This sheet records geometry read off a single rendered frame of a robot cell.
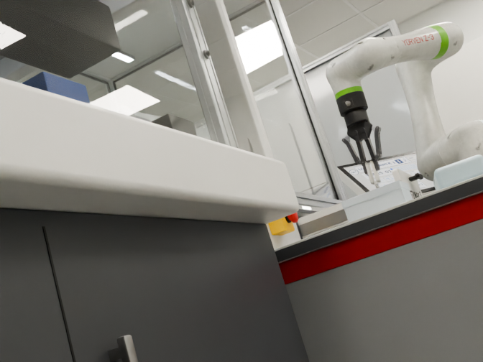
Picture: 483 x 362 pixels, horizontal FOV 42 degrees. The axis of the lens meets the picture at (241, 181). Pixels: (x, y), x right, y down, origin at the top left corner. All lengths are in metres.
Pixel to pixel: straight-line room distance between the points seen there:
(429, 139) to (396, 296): 1.10
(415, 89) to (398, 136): 1.34
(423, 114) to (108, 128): 1.72
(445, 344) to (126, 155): 0.74
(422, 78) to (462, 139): 0.35
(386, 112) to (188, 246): 2.91
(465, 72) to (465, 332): 4.24
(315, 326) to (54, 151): 0.80
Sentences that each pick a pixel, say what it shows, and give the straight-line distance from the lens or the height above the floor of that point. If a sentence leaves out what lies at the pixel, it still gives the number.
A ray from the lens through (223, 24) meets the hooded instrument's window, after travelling 1.27.
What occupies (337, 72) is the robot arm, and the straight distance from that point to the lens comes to 2.08.
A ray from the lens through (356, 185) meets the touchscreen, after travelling 2.78.
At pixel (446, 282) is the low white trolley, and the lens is 1.24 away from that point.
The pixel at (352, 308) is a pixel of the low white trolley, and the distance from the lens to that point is 1.28.
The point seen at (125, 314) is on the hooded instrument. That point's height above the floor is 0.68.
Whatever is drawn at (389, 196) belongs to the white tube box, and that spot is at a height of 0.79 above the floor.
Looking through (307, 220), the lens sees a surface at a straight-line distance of 1.92.
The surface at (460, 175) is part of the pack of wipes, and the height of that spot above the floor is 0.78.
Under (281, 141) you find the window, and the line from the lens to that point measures 2.13.
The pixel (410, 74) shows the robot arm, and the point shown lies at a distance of 2.41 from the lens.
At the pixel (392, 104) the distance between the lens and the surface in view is 3.74.
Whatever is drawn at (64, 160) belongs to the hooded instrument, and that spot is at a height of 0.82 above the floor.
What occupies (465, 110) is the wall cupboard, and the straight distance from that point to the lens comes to 5.31.
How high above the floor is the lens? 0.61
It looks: 13 degrees up
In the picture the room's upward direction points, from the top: 17 degrees counter-clockwise
